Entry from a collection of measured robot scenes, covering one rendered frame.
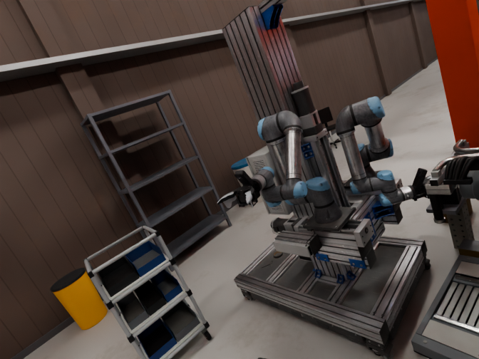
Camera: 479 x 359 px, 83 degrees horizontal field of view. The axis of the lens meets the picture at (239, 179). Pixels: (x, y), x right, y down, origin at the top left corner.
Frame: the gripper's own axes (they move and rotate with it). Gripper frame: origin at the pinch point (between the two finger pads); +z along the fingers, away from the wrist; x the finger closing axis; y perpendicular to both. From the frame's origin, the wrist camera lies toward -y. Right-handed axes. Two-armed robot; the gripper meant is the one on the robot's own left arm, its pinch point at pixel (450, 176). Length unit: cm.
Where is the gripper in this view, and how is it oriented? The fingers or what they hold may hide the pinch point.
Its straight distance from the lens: 177.7
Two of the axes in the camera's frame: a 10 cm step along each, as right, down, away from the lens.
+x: -1.2, 3.0, -9.5
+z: 9.2, -3.3, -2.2
